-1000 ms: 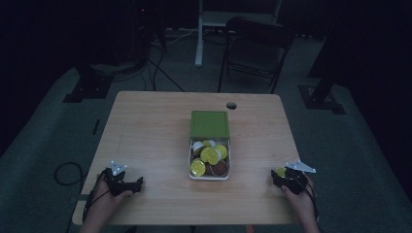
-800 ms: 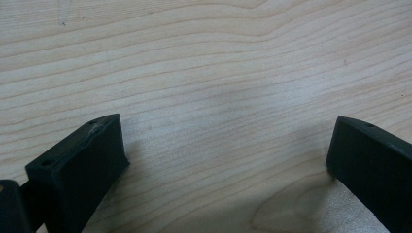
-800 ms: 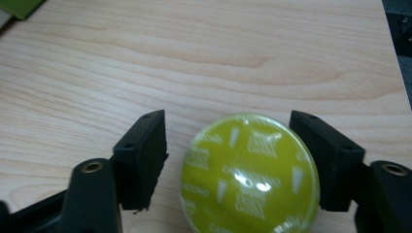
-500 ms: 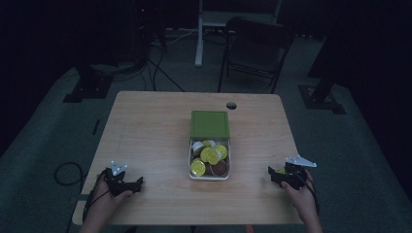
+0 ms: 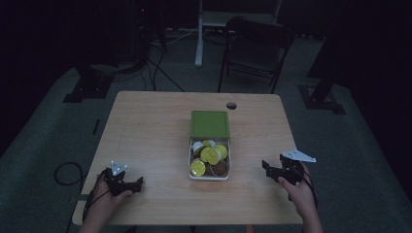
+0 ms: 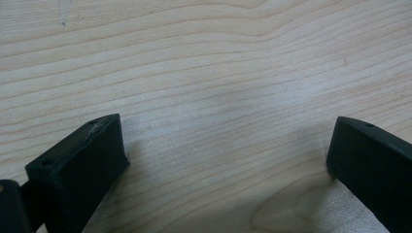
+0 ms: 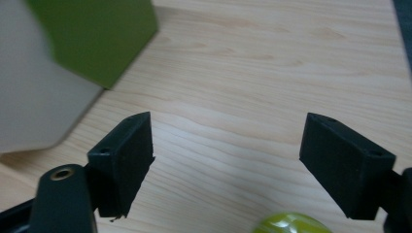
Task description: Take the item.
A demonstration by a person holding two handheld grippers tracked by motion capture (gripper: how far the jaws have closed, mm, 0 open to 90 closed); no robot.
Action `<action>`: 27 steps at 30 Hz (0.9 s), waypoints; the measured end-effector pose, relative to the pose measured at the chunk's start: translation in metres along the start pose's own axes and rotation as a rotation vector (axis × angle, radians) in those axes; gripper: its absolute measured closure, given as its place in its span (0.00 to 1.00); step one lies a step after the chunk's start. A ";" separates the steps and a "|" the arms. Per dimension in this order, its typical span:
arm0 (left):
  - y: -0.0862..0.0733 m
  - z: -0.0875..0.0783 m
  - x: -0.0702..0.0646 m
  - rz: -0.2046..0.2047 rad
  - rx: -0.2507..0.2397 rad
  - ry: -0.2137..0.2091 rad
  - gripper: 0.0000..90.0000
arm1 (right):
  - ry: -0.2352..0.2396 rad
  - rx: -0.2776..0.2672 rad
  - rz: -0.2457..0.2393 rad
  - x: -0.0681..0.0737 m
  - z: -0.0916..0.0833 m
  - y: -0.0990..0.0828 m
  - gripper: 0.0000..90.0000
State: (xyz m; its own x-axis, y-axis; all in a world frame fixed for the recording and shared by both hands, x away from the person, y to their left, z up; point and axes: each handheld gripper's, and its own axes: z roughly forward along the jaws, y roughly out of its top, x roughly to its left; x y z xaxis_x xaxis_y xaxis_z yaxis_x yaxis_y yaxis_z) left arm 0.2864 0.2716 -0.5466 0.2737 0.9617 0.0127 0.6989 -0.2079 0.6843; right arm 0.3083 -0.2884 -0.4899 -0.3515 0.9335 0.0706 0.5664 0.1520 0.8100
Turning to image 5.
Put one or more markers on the person's right hand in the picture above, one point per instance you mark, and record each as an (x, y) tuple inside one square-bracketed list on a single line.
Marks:
[(299, 194)]

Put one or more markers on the white box with green lid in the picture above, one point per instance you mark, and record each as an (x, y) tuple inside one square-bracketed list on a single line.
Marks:
[(210, 124)]

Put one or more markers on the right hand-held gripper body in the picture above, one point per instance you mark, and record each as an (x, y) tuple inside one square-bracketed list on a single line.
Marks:
[(291, 170)]

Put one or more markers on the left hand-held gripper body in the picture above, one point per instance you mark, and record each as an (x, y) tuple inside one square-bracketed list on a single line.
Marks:
[(116, 183)]

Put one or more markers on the person's left hand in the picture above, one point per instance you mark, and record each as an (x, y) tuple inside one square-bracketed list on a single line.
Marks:
[(105, 204)]

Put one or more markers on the white desk frame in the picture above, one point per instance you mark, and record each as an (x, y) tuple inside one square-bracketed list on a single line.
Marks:
[(202, 32)]

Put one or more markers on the white lid cup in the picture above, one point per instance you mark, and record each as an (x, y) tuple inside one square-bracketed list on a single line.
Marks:
[(196, 147)]

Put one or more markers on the black folding chair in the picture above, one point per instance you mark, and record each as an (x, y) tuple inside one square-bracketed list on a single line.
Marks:
[(256, 48)]

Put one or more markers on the black stand base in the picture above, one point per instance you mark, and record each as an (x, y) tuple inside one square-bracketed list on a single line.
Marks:
[(320, 98), (89, 87)]

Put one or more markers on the brown cup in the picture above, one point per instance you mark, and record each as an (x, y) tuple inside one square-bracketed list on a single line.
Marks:
[(220, 167)]

